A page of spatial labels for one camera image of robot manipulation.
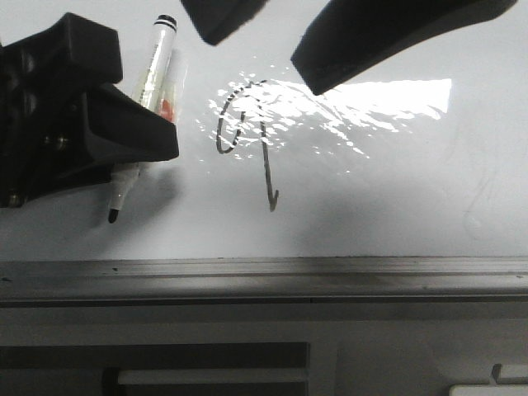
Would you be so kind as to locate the white black-tipped whiteboard marker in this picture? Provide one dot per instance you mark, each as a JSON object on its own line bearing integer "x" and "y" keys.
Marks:
{"x": 154, "y": 92}

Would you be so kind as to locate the white base panel with slots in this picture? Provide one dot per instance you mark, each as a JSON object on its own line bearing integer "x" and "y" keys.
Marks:
{"x": 433, "y": 348}

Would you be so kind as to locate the white whiteboard with aluminium frame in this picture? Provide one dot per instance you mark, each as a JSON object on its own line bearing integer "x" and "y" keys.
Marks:
{"x": 417, "y": 164}

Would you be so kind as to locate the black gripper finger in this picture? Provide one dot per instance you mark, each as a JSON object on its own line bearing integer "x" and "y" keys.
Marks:
{"x": 348, "y": 37}

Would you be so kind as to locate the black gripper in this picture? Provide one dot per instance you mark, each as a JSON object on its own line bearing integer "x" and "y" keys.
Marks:
{"x": 43, "y": 74}

